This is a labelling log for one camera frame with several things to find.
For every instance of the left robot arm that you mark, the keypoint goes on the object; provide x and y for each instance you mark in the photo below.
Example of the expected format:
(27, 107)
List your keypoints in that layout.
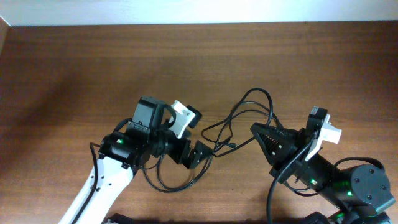
(155, 130)

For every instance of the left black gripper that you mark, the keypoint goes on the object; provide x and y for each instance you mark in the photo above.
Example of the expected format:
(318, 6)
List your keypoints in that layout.
(189, 160)

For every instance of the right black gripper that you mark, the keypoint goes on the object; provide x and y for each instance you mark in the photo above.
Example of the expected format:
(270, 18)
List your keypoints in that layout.
(296, 152)

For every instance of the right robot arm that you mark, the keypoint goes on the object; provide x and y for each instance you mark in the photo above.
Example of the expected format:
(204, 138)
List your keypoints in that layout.
(360, 193)

